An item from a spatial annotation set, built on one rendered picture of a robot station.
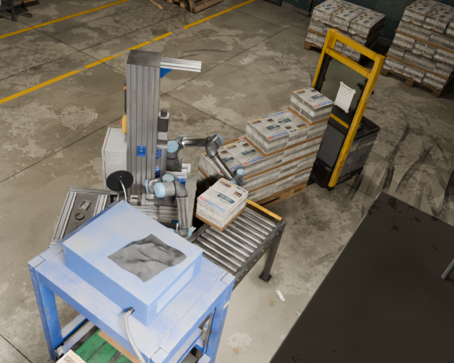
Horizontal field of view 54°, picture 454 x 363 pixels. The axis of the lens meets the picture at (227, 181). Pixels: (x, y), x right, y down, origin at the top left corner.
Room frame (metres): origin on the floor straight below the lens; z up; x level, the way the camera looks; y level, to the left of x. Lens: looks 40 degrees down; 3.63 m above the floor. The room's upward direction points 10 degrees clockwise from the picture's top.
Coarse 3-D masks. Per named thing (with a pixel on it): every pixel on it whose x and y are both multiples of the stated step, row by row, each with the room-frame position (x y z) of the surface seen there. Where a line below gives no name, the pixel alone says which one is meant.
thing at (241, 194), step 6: (222, 180) 3.07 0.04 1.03; (216, 186) 2.98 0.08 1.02; (222, 186) 2.99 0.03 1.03; (228, 186) 3.00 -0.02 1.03; (234, 186) 3.02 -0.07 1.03; (228, 192) 2.92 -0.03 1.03; (234, 192) 2.93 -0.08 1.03; (240, 192) 2.94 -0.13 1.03; (246, 192) 2.96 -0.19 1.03; (240, 198) 2.87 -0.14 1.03; (246, 198) 2.98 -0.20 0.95; (240, 204) 2.88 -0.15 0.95; (240, 210) 2.91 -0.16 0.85
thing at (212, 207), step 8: (208, 192) 2.88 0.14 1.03; (200, 200) 2.77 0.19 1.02; (208, 200) 2.78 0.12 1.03; (216, 200) 2.79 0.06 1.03; (224, 200) 2.81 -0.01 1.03; (200, 208) 2.77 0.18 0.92; (208, 208) 2.73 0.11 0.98; (216, 208) 2.70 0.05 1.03; (224, 208) 2.71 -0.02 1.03; (232, 208) 2.76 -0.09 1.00; (208, 216) 2.73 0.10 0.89; (216, 216) 2.69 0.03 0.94; (224, 216) 2.66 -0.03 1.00; (216, 224) 2.68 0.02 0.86; (224, 224) 2.69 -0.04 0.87
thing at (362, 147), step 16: (336, 128) 4.74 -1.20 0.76; (368, 128) 4.82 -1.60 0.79; (320, 144) 4.85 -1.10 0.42; (336, 144) 4.68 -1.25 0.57; (352, 144) 4.55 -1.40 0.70; (368, 144) 4.79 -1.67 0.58; (320, 160) 4.79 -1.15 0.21; (336, 160) 4.63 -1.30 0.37; (352, 160) 4.66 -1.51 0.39; (352, 176) 4.80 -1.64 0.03
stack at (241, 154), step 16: (240, 144) 3.95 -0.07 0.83; (208, 160) 3.58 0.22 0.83; (224, 160) 3.62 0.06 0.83; (240, 160) 3.67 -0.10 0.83; (256, 160) 3.72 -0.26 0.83; (272, 160) 3.88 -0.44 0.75; (288, 160) 4.05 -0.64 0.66; (208, 176) 3.53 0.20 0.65; (224, 176) 3.43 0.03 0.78; (256, 176) 3.74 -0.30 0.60; (272, 176) 3.91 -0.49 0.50; (256, 192) 3.78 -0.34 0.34; (272, 192) 3.97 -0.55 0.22; (288, 192) 4.16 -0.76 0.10; (256, 208) 3.82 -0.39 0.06
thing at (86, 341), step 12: (84, 336) 1.51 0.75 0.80; (96, 336) 1.52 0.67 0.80; (192, 336) 1.65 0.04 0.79; (72, 348) 1.41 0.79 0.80; (84, 348) 1.43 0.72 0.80; (96, 348) 1.44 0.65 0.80; (108, 348) 1.45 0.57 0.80; (180, 348) 1.55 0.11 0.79; (84, 360) 1.35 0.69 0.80; (96, 360) 1.36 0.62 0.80; (108, 360) 1.37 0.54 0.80; (120, 360) 1.39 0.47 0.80; (180, 360) 1.49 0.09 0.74
